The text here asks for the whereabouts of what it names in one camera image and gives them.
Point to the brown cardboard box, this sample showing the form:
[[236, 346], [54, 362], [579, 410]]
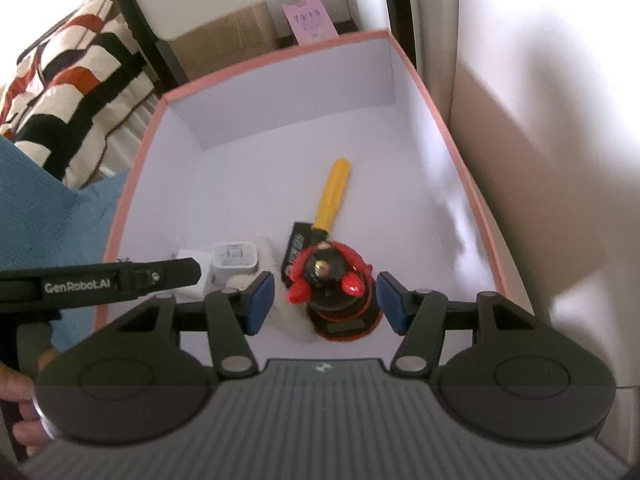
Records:
[[235, 35]]

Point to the black frame bar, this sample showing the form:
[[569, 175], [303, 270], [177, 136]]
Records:
[[142, 20], [402, 10]]

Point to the pink cardboard box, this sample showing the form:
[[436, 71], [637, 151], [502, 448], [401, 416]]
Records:
[[300, 135]]

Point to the yellow pen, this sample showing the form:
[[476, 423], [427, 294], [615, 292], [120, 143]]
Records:
[[334, 192]]

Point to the white board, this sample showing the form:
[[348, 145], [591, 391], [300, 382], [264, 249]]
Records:
[[370, 2]]

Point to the red black ball head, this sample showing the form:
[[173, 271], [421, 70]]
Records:
[[332, 285]]

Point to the black lighter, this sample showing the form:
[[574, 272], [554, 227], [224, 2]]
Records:
[[296, 242]]

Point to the blue knit cloth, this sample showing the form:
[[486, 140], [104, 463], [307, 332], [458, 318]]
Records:
[[45, 210]]

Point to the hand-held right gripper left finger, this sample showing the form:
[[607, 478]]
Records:
[[260, 305]]

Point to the person's left hand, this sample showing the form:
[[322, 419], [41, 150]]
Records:
[[15, 385]]

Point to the white rectangular block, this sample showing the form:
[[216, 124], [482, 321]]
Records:
[[192, 292]]

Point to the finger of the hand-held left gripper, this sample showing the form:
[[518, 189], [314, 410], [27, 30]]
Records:
[[170, 274]]

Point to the pink paper tag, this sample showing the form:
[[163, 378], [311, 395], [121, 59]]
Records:
[[310, 17]]

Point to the striped blanket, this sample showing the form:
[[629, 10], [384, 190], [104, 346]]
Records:
[[75, 85]]

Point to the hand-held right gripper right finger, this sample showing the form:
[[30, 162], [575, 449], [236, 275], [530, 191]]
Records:
[[390, 305]]

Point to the white charger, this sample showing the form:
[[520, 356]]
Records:
[[235, 262]]

